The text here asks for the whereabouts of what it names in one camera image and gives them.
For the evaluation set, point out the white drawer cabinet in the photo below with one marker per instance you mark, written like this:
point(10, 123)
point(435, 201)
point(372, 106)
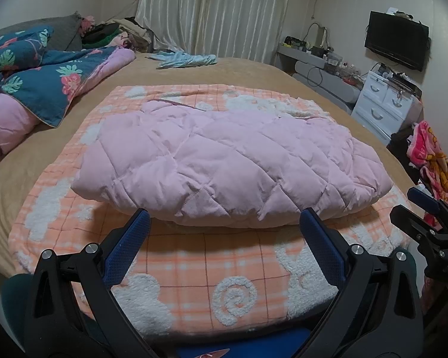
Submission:
point(380, 97)

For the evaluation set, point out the grey pillow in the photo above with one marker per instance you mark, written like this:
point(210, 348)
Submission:
point(59, 26)

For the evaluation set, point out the light blue garment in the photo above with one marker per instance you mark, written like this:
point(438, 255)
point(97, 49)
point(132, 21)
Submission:
point(186, 59)

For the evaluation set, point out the clutter of small bottles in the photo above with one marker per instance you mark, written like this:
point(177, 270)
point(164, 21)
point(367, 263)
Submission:
point(336, 61)

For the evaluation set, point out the pink printed towel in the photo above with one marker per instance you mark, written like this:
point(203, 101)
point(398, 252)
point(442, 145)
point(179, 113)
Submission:
point(429, 149)

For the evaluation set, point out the orange checked blanket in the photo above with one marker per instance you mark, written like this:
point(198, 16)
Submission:
point(194, 268)

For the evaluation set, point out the tan bed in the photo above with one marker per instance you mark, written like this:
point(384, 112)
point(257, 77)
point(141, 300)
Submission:
point(246, 71)

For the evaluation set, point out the pink quilted jacket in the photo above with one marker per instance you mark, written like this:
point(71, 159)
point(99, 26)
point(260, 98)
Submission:
point(227, 156)

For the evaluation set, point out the dark clothing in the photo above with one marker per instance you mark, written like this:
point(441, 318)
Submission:
point(399, 141)

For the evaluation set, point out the grey desk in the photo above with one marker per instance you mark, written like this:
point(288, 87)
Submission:
point(306, 56)

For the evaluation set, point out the person's blue clothing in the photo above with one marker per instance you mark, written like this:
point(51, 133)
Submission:
point(246, 345)

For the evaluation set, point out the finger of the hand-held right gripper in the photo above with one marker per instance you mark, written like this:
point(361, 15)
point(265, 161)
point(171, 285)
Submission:
point(423, 199)
point(407, 218)

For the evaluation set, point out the black television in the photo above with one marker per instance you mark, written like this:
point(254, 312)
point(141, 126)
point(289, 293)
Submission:
point(395, 41)

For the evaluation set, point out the blue floral quilt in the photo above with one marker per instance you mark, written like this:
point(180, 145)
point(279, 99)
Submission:
point(41, 82)

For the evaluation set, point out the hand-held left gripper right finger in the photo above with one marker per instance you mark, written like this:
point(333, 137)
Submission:
point(321, 250)

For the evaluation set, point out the pile of clothes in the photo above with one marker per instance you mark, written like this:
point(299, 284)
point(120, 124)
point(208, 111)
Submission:
point(130, 33)

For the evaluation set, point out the white striped curtain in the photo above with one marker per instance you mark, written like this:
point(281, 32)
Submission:
point(216, 7)

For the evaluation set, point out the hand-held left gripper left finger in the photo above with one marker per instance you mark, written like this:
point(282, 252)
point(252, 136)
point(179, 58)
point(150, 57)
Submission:
point(128, 250)

